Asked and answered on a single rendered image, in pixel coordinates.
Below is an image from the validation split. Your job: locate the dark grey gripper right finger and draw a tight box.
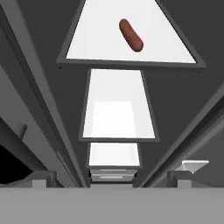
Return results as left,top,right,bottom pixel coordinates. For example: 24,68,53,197
166,170,217,189

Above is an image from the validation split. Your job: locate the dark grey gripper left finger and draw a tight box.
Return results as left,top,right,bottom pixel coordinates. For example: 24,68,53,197
6,170,58,189

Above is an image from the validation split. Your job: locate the grey fridge door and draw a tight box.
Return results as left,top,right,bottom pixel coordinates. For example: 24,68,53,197
0,0,88,189
141,84,224,189

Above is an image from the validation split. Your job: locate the white fridge drawer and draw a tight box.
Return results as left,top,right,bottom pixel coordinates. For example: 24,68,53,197
88,167,138,184

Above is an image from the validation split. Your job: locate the small white fridge shelf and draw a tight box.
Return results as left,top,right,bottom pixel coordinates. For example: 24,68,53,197
86,142,144,170

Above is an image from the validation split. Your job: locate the dark grey fridge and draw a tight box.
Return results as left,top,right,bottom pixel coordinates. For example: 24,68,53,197
0,0,224,189

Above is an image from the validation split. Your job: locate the medium white fridge shelf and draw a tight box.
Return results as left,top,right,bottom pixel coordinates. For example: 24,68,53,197
77,67,161,144

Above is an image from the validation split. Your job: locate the large white fridge shelf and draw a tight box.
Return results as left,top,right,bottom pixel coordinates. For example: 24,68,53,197
56,0,208,69

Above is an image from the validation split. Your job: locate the brown sausage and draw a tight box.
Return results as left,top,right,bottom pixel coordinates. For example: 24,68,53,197
118,17,144,53

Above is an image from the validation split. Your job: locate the white door bin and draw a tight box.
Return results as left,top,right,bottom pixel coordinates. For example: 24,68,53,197
174,159,210,177

